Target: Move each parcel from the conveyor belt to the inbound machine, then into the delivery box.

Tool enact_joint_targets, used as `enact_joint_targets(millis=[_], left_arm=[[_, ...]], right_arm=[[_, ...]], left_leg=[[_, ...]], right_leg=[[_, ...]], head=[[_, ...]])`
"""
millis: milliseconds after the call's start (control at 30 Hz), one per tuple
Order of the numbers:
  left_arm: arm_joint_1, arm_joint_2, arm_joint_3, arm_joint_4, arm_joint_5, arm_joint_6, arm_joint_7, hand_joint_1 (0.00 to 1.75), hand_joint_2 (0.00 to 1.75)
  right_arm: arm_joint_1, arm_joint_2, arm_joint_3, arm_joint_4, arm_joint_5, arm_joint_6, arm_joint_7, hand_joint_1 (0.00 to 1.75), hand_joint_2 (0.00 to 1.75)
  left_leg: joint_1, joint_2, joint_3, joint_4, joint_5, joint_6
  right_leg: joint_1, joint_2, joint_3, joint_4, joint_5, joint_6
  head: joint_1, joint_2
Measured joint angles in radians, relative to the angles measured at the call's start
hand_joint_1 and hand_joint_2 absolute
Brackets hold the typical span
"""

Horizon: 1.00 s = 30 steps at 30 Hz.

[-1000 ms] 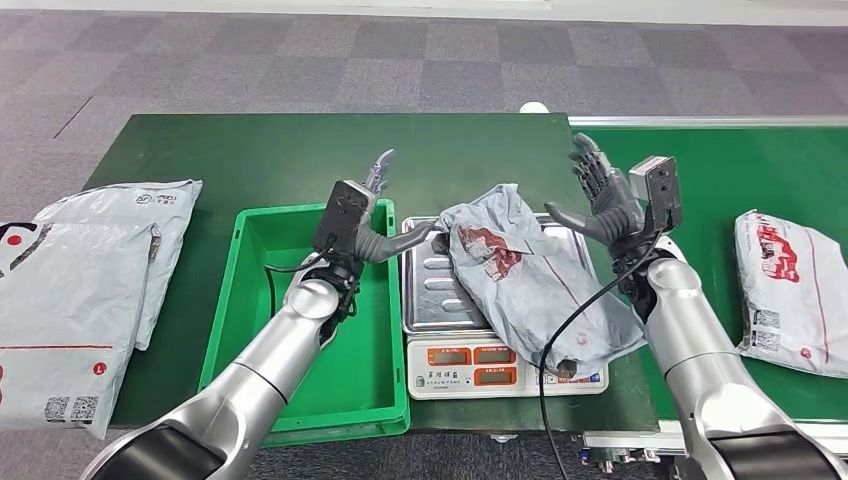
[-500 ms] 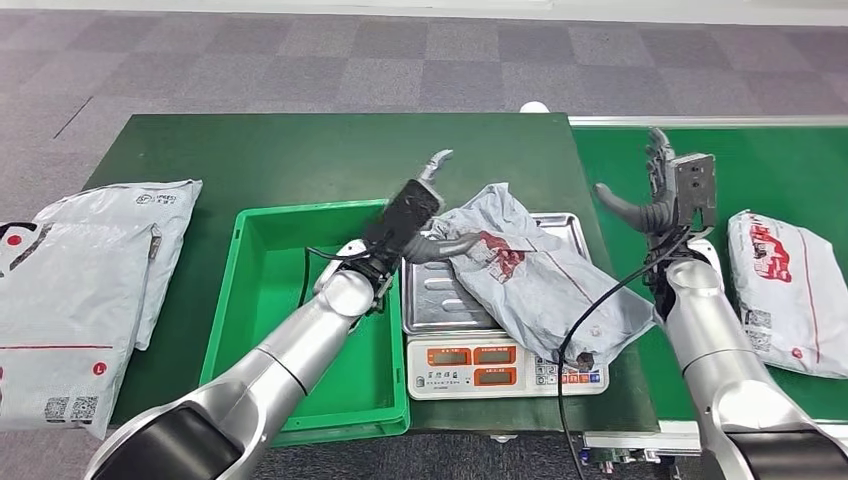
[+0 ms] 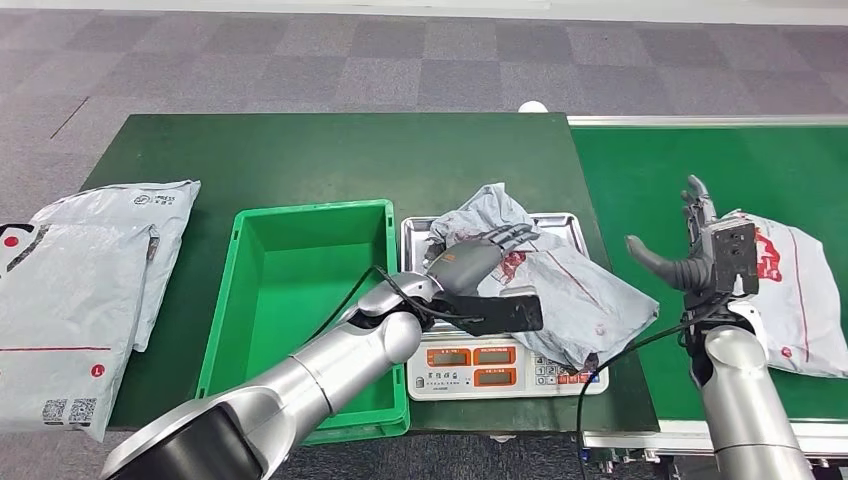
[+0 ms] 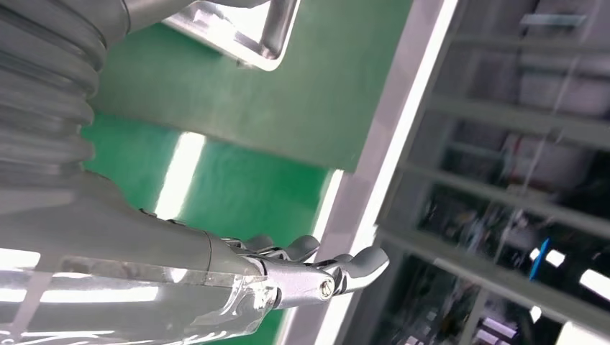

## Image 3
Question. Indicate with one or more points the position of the large grey parcel QR codes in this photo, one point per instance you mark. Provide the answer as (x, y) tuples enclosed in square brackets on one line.
[(66, 318)]

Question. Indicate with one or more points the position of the white courier bag red print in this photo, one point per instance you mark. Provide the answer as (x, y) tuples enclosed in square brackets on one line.
[(802, 298)]

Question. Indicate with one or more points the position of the green plastic crate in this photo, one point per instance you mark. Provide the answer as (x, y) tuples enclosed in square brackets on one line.
[(298, 278)]

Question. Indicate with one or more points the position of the grey parcel express logo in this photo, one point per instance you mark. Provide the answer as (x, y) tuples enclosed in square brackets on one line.
[(132, 205)]

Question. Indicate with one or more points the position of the white electronic scale steel tray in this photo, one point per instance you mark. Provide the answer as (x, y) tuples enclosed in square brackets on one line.
[(477, 381)]

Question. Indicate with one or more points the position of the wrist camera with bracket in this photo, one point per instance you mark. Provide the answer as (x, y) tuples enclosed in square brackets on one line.
[(732, 255), (503, 314)]

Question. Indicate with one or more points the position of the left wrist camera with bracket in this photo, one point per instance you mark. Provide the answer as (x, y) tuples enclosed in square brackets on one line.
[(503, 314)]

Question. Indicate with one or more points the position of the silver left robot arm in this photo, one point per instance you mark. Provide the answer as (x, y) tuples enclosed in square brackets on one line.
[(318, 371)]

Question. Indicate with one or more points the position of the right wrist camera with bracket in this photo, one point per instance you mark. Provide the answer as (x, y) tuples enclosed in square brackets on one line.
[(732, 255)]

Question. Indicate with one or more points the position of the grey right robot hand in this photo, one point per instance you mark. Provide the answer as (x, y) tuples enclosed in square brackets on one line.
[(696, 275)]

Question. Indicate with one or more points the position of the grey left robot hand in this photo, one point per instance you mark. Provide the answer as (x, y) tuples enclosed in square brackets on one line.
[(464, 265)]

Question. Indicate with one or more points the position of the white round object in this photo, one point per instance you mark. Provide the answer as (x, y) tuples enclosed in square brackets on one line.
[(532, 107)]

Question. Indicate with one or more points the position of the white table foot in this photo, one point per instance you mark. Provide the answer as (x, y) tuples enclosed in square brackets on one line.
[(502, 438)]

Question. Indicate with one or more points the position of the grey courier bag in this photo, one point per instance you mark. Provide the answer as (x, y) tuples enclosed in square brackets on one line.
[(583, 298)]

